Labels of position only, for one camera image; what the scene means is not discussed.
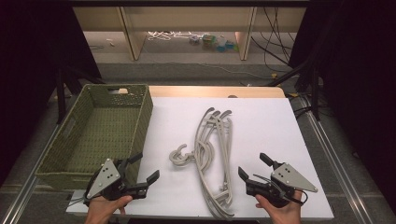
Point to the light wooden shelf unit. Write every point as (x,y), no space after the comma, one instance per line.
(186,18)

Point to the person's left hand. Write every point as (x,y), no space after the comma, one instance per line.
(99,210)

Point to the green woven basket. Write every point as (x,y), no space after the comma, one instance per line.
(102,130)

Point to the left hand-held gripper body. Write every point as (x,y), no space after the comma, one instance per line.
(106,177)

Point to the black curtain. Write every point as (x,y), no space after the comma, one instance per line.
(358,62)
(31,62)

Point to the colourful toy pile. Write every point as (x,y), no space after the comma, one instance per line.
(214,42)

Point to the grey plastic clothes hanger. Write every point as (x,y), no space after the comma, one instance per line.
(230,130)
(200,125)
(215,114)

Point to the white table cover sheet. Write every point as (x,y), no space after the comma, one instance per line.
(264,130)

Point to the person's right hand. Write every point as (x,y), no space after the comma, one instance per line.
(286,214)

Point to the black metal stand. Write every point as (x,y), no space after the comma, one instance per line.
(315,93)
(60,93)

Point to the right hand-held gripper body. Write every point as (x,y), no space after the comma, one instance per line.
(289,177)

